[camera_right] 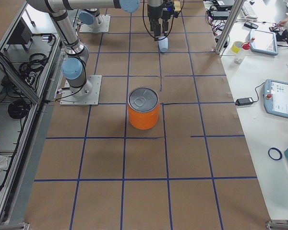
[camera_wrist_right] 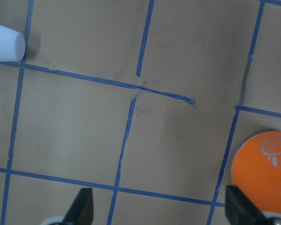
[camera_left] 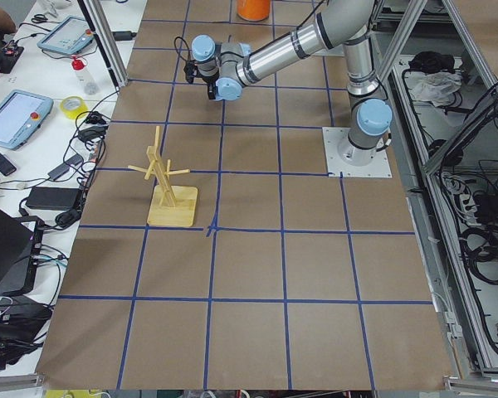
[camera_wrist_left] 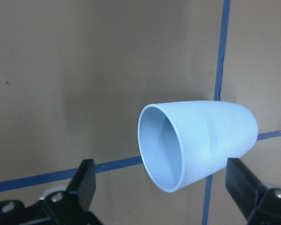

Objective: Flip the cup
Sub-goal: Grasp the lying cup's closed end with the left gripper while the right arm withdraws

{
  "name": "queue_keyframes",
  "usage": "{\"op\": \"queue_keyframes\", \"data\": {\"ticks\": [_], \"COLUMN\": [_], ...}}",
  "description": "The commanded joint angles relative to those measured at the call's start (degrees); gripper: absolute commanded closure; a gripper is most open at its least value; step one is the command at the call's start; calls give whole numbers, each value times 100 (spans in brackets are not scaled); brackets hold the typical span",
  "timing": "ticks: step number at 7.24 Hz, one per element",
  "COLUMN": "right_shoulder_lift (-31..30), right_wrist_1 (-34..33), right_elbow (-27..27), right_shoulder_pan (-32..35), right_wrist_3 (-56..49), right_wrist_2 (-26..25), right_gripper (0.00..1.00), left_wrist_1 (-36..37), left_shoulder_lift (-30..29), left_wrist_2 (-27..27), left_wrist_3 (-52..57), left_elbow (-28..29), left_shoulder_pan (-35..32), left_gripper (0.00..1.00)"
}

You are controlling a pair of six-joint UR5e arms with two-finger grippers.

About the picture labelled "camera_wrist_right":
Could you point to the orange can with silver lid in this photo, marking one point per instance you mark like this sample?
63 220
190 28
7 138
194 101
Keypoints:
256 170

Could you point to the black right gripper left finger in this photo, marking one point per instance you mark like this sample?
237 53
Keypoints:
81 212

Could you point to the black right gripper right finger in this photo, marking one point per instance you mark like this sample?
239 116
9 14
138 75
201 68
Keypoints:
240 210

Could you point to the light blue plastic cup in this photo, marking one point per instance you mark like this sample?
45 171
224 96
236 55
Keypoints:
12 45

